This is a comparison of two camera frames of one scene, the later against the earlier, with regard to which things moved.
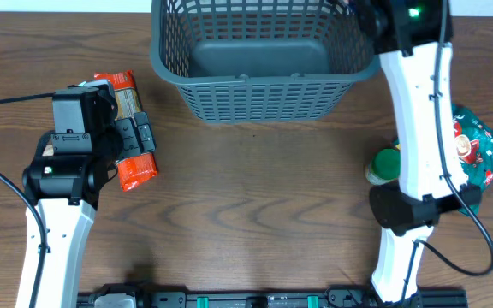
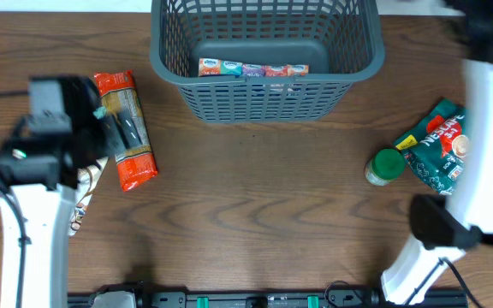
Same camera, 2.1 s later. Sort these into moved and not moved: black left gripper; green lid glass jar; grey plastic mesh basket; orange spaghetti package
Moved: black left gripper
Not moved: grey plastic mesh basket; orange spaghetti package; green lid glass jar
